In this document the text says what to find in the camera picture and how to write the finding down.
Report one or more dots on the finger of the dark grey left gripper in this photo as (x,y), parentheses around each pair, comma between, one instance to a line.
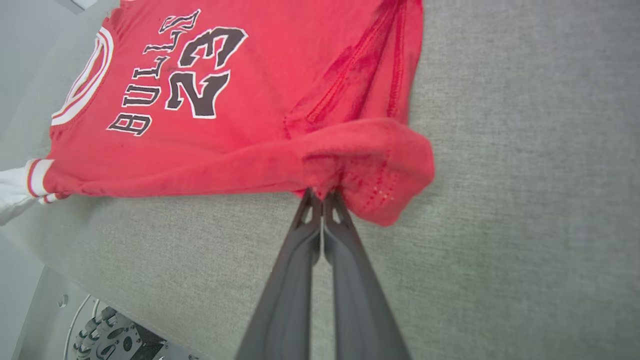
(287,300)
(362,305)

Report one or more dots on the red Bulls basketball jersey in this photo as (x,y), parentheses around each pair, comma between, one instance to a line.
(260,100)

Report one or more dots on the grey fabric sofa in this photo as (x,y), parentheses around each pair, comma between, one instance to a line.
(500,200)

